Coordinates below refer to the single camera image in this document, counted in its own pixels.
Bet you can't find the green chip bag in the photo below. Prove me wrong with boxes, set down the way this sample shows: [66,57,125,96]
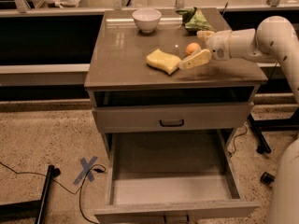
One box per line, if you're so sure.
[176,7,214,33]

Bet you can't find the closed upper drawer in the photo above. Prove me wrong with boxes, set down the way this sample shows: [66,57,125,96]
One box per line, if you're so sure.
[93,102,253,133]

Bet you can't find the black caster leg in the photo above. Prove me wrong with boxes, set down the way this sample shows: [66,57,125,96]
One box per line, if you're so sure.
[260,172,275,186]

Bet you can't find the blue tape cross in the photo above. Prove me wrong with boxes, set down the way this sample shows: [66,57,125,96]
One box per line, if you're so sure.
[73,156,97,185]

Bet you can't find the white bowl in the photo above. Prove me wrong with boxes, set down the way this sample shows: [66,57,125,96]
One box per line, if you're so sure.
[132,8,162,33]

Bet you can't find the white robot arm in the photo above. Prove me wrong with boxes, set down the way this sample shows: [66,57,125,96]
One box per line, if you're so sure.
[178,16,299,224]

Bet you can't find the black stand leg right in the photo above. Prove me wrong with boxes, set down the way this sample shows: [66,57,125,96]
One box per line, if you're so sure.
[248,115,271,154]

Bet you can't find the cable behind cabinet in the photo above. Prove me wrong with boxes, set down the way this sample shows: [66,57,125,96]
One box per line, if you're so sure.
[227,123,249,159]

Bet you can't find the grey drawer cabinet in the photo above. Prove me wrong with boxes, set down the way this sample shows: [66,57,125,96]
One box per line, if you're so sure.
[85,10,267,152]

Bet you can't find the black floor cable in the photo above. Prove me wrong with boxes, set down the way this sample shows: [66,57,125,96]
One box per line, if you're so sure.
[0,161,107,224]

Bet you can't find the open middle drawer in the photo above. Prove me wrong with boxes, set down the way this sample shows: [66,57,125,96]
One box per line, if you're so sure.
[95,130,258,224]

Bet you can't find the orange fruit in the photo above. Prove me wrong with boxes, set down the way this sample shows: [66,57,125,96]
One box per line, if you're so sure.
[185,43,201,55]

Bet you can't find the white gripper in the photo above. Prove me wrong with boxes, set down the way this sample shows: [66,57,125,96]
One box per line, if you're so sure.
[178,30,232,70]

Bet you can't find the black stand leg left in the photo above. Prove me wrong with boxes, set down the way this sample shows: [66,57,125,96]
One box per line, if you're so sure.
[0,165,61,224]

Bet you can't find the yellow sponge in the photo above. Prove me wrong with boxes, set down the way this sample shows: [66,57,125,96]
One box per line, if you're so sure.
[146,49,181,75]

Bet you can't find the black stand leg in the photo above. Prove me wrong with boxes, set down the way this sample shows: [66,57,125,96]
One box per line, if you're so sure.
[0,165,61,224]
[248,115,271,154]

